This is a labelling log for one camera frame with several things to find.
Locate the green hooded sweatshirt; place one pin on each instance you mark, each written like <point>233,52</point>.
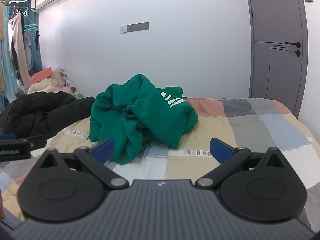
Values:
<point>136,114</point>

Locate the black puffer jacket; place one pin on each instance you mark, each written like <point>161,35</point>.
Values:
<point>44,114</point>

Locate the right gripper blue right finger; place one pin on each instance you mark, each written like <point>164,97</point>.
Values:
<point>231,161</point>

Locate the grey wall switch panel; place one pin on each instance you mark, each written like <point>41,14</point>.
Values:
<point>134,27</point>

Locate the patchwork bed sheet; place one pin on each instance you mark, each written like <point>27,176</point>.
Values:
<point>254,123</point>

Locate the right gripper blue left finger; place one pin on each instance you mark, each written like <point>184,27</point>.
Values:
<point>93,160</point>

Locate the grey bedroom door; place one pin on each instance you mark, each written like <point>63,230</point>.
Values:
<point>276,72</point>

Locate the black door handle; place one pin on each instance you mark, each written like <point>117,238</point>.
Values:
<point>297,45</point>

